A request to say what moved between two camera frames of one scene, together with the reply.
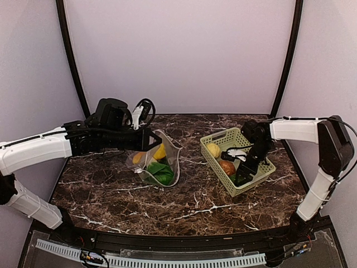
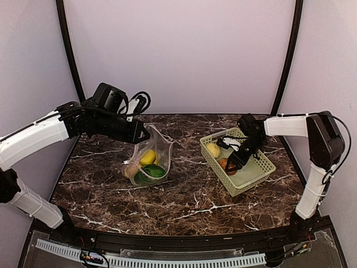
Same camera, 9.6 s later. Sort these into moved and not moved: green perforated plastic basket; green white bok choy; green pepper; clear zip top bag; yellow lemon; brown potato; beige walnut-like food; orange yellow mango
Moved: orange yellow mango; green pepper; clear zip top bag; green white bok choy; yellow lemon
Not moved: beige walnut-like food; brown potato; green perforated plastic basket
